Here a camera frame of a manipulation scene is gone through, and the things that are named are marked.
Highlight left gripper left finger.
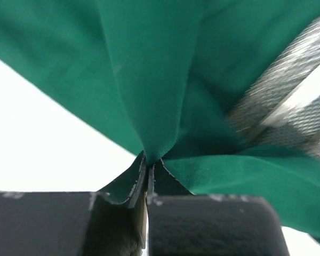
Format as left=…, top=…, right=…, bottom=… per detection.
left=0, top=150, right=147, bottom=256

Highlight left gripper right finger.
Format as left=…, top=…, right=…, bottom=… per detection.
left=148, top=161, right=285, bottom=255

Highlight green surgical cloth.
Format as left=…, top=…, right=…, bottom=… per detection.
left=0, top=1, right=320, bottom=243

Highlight metal mesh instrument tray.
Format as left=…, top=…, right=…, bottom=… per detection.
left=229, top=17, right=320, bottom=159

